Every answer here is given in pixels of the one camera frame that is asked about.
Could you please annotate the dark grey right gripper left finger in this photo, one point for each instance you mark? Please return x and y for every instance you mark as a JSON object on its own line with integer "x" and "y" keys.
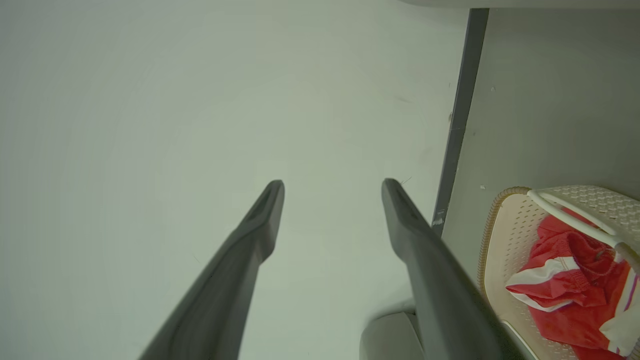
{"x": 220, "y": 310}

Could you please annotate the cream perforated laundry basket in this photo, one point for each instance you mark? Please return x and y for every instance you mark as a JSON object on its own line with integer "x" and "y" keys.
{"x": 510, "y": 250}

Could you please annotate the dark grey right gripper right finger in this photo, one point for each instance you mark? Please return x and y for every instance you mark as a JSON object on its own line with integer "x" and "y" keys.
{"x": 440, "y": 310}

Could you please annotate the dark grey baseboard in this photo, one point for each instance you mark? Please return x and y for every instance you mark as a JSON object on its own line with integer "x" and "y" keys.
{"x": 462, "y": 100}

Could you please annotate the red basketball jersey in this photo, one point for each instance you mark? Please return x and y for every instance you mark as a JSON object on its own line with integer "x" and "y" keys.
{"x": 565, "y": 325}

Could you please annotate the red shorts with white stripe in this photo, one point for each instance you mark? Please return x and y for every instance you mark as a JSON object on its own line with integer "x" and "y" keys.
{"x": 575, "y": 250}

